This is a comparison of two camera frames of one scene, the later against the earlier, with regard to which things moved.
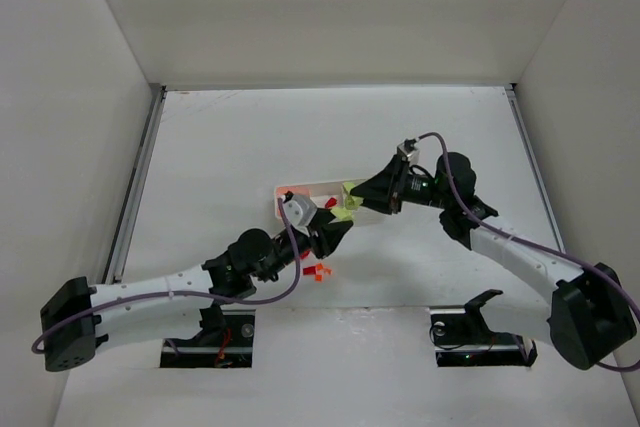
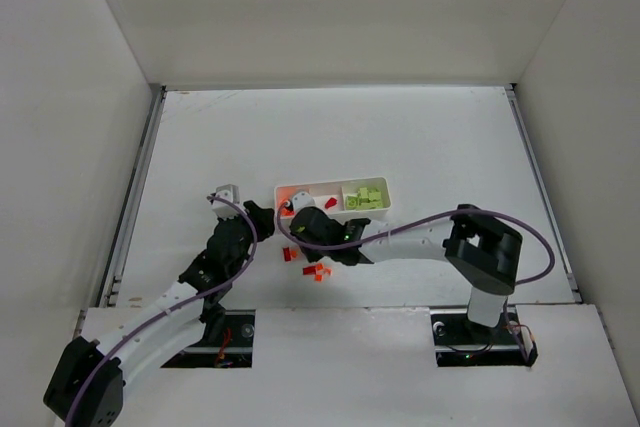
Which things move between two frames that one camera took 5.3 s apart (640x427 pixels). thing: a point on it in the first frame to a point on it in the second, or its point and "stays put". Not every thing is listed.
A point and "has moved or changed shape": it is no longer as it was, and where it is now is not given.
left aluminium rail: x=118 y=258 stays put
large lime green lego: x=351 y=201 has moved or changed shape
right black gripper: x=394 y=188 to x=301 y=222
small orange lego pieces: x=320 y=266 stays put
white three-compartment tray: x=328 y=195 stays put
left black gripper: x=316 y=239 to x=248 y=222
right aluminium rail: x=534 y=164 stays put
